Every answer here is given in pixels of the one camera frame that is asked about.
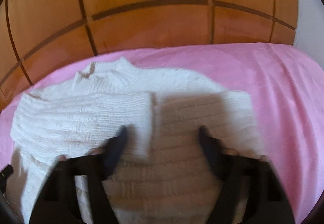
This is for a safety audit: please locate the wooden wardrobe wall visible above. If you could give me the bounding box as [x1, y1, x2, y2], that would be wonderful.
[1, 0, 298, 108]

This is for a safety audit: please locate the white knitted sweater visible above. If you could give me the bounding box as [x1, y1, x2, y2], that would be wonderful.
[6, 58, 263, 223]

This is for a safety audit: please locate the pink bedspread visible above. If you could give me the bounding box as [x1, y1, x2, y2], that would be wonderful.
[0, 42, 324, 224]

